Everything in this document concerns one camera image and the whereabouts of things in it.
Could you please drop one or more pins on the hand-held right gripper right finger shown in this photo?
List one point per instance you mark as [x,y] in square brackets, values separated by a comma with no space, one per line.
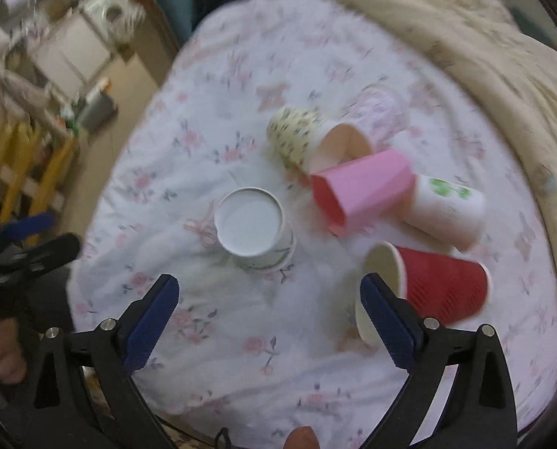
[391,328]

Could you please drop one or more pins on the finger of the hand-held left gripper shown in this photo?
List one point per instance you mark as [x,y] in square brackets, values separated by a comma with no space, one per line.
[26,227]
[49,251]

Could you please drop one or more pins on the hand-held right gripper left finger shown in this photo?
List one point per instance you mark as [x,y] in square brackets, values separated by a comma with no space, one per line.
[148,325]

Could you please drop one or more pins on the red ribbed paper cup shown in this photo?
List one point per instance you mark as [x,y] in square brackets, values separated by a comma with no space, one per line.
[440,287]

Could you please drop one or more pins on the white paper cup clover print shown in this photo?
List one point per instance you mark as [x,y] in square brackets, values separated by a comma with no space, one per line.
[449,213]

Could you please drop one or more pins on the pink plastic cup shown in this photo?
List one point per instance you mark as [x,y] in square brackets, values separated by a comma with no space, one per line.
[365,191]

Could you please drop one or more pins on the white paper cup green stems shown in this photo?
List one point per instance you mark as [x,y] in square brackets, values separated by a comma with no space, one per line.
[250,224]

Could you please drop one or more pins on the yellow floral paper cup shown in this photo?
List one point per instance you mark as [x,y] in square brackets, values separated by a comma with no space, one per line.
[295,135]

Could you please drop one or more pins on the pale pink patterned paper cup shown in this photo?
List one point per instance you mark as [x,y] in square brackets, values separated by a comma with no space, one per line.
[382,111]

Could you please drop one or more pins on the person's left hand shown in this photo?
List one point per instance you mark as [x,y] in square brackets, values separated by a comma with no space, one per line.
[2,358]

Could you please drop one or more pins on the person's right hand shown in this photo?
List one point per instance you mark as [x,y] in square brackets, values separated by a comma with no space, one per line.
[302,438]

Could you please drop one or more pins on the yellow wooden chair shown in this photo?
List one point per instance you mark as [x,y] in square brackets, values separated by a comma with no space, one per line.
[26,159]

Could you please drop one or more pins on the white floral bedsheet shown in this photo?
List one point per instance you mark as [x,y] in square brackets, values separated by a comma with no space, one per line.
[241,346]

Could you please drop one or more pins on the grey bin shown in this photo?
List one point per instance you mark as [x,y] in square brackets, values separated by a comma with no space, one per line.
[96,108]

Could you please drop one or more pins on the white cabinet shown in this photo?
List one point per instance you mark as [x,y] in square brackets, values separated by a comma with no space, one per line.
[70,51]

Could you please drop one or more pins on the beige fuzzy blanket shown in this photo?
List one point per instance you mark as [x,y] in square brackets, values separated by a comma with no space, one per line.
[484,51]

